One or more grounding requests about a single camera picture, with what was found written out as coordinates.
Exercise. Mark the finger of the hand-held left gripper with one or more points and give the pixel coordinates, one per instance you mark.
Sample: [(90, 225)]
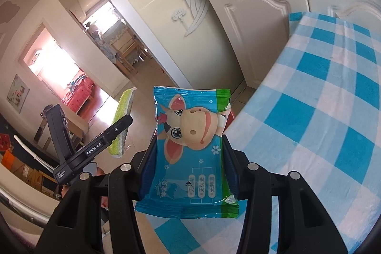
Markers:
[(117, 129)]

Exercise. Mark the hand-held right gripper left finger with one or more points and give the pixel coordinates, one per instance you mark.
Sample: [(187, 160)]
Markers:
[(145, 182)]

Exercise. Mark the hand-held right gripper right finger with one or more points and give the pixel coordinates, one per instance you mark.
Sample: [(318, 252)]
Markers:
[(233, 176)]

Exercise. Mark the yellow packet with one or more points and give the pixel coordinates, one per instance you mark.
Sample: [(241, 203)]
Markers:
[(125, 105)]

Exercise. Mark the blue cartoon cow wipes packet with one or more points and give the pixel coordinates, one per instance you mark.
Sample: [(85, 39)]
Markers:
[(184, 152)]

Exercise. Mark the person's left hand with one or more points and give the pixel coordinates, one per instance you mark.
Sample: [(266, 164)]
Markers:
[(98, 171)]

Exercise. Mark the white pole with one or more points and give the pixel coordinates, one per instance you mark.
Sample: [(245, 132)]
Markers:
[(32, 152)]

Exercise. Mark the red bed blanket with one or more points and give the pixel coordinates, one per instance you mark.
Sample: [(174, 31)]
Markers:
[(79, 94)]

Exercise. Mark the cardboard boxes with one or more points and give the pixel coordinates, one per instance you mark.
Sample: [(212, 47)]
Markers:
[(26, 173)]

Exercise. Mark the wooden chair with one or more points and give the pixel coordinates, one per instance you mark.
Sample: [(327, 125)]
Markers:
[(128, 57)]

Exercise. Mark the wooden dining table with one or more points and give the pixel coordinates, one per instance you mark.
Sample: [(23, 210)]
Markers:
[(116, 33)]

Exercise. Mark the blue checked tablecloth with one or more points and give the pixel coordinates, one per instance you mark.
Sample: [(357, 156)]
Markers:
[(312, 108)]

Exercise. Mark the white kitchen cabinet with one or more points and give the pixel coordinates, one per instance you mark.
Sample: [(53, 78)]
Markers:
[(262, 42)]

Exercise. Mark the framed wall picture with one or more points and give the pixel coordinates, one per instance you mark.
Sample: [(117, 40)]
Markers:
[(18, 93)]

